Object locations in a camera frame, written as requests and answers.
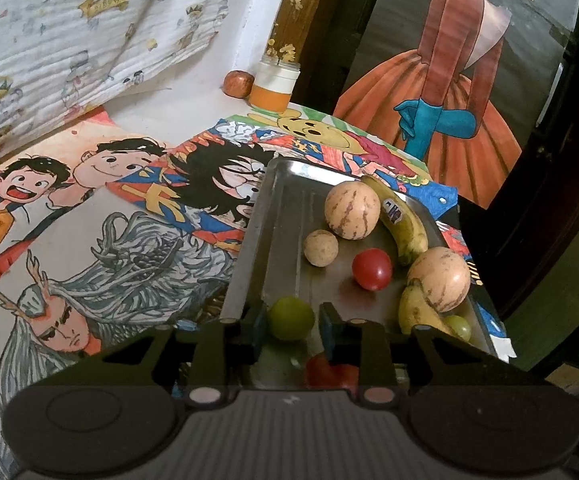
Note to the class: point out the wall poster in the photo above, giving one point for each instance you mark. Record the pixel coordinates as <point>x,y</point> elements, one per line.
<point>449,85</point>

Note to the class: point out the white and orange jar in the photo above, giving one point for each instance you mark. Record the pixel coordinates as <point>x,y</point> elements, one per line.
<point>275,87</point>

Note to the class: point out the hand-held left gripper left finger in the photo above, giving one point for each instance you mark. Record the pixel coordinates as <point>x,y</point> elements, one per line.
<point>258,330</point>

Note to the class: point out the small tan round fruit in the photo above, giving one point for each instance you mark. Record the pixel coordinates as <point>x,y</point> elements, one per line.
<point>321,247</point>

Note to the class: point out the spotted yellow banana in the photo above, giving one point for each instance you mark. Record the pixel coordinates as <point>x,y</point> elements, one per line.
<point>419,312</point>

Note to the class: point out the green grape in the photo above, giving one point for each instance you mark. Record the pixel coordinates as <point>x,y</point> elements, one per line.
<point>291,317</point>
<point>459,326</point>

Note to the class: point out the red apple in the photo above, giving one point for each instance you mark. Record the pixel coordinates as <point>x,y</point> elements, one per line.
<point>239,82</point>

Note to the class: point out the metal tray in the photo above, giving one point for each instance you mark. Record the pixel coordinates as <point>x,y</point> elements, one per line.
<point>294,220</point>

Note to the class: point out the striped tan melon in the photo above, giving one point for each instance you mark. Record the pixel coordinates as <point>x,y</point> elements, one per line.
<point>439,279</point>
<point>352,210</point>

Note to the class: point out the wooden door frame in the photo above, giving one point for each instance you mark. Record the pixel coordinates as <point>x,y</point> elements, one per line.
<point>304,10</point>

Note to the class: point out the red cherry tomato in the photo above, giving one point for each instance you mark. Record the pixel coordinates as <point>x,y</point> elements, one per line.
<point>332,375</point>
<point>372,269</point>

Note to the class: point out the banana with sticker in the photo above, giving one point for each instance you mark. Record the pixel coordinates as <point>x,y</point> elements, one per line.
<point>404,225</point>

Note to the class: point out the white printed blanket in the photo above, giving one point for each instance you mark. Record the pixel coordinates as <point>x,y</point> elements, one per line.
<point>69,50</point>

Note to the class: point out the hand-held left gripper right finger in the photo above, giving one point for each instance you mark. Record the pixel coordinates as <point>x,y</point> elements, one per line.
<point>328,332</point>

